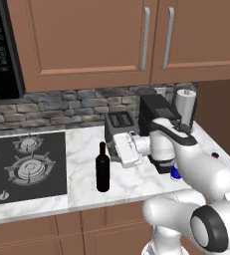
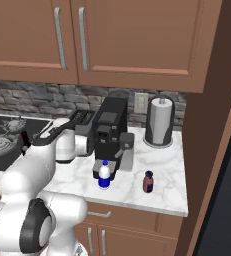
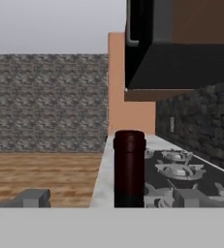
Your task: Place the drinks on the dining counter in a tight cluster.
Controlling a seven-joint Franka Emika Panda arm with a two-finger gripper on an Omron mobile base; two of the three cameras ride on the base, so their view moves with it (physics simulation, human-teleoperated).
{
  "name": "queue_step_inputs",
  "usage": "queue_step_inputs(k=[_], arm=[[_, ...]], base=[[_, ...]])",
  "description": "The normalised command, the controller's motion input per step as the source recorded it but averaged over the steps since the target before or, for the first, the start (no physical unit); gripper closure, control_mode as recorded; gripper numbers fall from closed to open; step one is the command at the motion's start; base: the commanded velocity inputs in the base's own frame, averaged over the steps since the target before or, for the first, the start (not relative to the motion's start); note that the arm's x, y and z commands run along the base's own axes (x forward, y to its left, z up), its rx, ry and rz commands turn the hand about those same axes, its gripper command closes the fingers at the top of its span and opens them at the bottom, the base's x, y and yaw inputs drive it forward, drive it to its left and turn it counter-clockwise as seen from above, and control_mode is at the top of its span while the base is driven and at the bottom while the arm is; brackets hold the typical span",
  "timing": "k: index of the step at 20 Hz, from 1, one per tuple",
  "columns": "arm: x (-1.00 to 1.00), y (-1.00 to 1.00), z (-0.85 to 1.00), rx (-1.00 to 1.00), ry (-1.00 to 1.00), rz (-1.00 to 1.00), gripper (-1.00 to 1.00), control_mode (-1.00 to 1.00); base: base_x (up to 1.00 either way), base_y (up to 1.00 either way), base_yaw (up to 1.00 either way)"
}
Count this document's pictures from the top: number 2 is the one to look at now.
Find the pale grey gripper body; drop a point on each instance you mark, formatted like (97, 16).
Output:
(84, 145)

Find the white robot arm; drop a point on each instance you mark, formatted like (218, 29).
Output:
(27, 173)

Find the black coffee machine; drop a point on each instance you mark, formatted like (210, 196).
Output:
(110, 133)

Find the blue label water bottle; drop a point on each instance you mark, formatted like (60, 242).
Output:
(104, 176)

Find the dark purple drink bottle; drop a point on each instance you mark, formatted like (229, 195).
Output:
(148, 183)

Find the paper towel roll in holder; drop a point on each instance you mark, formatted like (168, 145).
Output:
(159, 121)

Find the black hob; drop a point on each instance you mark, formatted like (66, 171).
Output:
(3, 140)

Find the brown drawer front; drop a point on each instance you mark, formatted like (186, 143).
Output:
(133, 218)

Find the narrow brown base cupboard door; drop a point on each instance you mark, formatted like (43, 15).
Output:
(82, 238)

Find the wide brown base cupboard door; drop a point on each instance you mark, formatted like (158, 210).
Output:
(137, 243)

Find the brown tall cabinet panel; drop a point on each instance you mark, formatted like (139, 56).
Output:
(210, 110)

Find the dark tall appliance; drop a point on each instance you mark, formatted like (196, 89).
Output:
(225, 200)

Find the white wall outlet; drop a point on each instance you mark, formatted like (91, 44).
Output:
(141, 102)

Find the wide brown wall cupboard door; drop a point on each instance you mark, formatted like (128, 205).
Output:
(140, 36)

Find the narrow brown wall cupboard door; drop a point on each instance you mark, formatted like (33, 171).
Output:
(23, 33)

